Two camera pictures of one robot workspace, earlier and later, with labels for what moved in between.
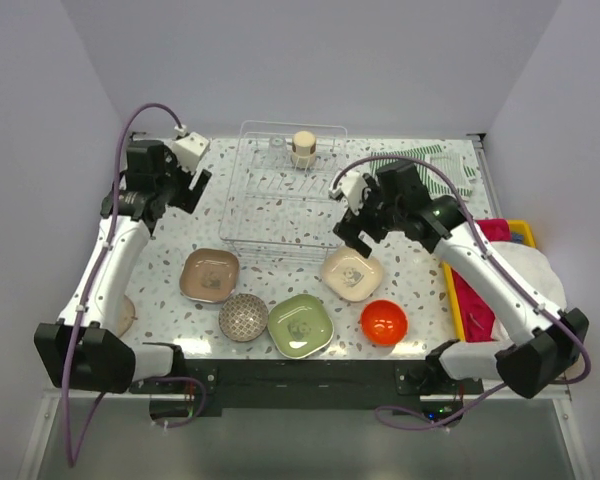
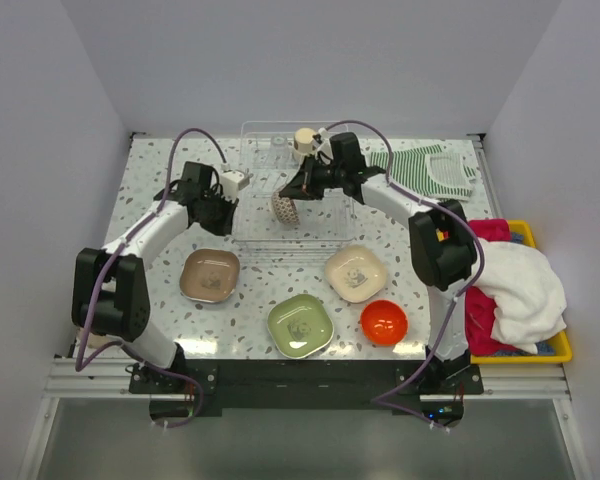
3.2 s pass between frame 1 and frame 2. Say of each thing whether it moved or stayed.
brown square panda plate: stayed
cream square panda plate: stayed
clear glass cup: stayed
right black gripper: moved
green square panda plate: stayed
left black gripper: moved
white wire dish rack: stayed
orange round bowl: stayed
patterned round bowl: moved
